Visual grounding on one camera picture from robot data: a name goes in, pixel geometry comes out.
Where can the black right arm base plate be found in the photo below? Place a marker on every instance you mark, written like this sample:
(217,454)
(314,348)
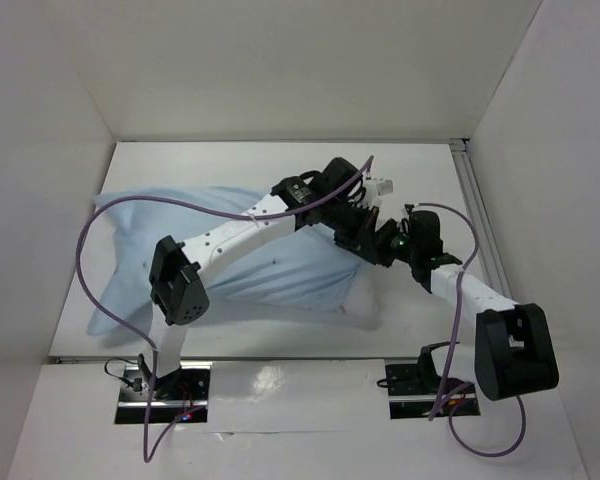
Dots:
(410,398)

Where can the white pillow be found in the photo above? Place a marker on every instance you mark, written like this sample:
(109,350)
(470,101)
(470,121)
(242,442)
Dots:
(359,309)

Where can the light blue pillowcase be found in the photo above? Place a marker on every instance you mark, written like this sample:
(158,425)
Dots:
(304,274)

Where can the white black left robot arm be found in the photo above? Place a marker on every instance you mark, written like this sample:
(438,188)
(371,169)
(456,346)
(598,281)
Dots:
(182,272)

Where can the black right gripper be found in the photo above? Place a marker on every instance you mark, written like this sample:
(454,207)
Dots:
(409,249)

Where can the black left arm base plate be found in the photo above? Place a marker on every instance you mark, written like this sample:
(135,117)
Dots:
(186,399)

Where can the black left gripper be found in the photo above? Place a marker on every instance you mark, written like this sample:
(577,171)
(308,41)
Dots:
(363,237)

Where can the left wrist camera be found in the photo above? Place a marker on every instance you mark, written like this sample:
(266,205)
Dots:
(352,184)

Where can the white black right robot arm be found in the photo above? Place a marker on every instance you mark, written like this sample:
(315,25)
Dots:
(502,347)

